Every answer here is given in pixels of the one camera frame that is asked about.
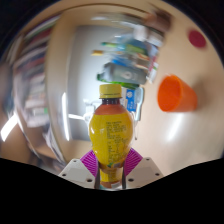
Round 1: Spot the flat round red coaster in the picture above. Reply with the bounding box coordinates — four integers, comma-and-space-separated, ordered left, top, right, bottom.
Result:
187, 29, 207, 49

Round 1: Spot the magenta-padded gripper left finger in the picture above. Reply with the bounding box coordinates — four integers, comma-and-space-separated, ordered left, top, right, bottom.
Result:
58, 149, 100, 189

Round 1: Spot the yellow-labelled drink bottle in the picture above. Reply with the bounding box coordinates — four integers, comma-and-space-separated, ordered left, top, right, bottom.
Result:
88, 83, 135, 191

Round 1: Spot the white light bar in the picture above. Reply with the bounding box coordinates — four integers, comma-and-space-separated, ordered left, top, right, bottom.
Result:
61, 92, 70, 141

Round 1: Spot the grey shaker bottle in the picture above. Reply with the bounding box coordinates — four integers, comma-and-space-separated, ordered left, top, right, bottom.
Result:
99, 62, 148, 85

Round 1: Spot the orange plastic cup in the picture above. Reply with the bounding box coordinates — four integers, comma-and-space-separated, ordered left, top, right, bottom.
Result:
157, 74, 198, 113

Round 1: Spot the wooden shelf unit with books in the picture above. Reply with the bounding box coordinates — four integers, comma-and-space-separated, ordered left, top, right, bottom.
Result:
6, 13, 78, 161

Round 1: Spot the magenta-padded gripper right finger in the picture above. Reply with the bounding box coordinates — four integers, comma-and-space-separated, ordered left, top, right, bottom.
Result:
121, 147, 164, 189

